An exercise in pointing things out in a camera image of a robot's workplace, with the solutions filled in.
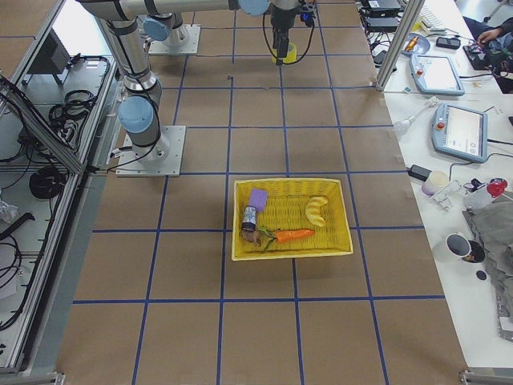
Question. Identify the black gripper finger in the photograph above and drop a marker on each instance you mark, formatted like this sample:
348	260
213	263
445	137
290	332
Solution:
284	44
276	34

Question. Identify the yellow tape roll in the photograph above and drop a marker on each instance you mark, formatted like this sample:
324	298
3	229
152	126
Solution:
291	56

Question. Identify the brass cylinder tool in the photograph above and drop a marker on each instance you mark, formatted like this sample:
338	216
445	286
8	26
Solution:
411	44

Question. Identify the blue plate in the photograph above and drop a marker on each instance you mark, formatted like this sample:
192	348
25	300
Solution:
421	48

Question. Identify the upper teach pendant tablet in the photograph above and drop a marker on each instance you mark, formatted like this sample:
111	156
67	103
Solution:
435	75

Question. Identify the teach pendant tablet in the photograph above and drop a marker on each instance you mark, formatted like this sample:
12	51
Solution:
460	132
435	75

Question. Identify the purple sponge block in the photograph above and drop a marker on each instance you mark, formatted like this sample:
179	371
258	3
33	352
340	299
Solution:
258	199

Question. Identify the toy croissant bread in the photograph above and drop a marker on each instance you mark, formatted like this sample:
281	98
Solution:
313	210

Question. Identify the yellow plastic basket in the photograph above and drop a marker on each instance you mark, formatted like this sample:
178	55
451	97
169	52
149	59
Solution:
285	210

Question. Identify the small blue can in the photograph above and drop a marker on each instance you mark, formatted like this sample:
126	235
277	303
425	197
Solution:
249	219

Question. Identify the black power adapter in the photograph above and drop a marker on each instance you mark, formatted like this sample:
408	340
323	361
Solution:
419	172

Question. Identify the toy orange carrot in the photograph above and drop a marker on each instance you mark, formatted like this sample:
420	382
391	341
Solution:
284	236

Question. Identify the brown toy figure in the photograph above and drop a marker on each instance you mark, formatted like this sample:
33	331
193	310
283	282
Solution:
254	237

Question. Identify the lower teach pendant tablet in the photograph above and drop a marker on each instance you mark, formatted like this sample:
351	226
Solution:
460	132

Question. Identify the white paper cup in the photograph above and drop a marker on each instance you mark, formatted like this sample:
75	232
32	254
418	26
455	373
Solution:
435	182

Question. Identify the white black mug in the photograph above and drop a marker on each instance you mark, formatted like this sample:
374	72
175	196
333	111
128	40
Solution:
465	249

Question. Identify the grey cloth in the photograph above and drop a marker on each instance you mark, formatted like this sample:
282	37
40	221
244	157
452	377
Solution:
492	229

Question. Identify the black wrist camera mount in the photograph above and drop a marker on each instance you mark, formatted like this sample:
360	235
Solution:
307	12

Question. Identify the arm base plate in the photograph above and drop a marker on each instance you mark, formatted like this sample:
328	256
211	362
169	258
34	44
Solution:
183	40
165	158

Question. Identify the aluminium frame post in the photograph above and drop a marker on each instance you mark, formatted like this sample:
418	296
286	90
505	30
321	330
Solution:
409	18

